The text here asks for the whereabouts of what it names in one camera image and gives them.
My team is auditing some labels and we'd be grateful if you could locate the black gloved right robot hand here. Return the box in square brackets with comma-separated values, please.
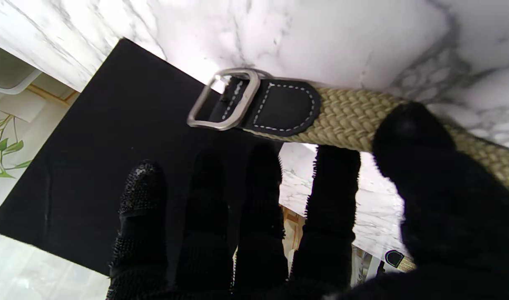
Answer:
[106, 102, 509, 300]

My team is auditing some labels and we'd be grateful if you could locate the beige braided belt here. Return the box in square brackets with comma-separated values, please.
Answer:
[187, 68, 509, 273]

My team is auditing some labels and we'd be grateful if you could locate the black square storage box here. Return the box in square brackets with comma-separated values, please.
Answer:
[0, 37, 284, 276]

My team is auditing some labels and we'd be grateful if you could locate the printed room scene backdrop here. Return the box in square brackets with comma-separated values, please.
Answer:
[0, 40, 113, 300]

